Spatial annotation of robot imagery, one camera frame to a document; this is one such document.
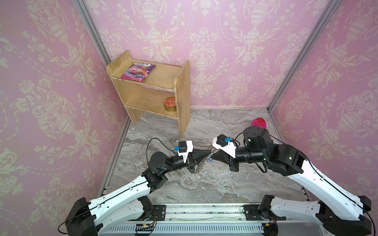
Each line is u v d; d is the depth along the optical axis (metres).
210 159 0.60
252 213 0.73
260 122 0.99
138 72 0.76
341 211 0.39
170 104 0.90
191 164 0.53
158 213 0.75
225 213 0.76
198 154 0.55
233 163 0.51
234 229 0.78
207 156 0.57
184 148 0.49
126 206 0.58
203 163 0.60
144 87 1.06
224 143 0.47
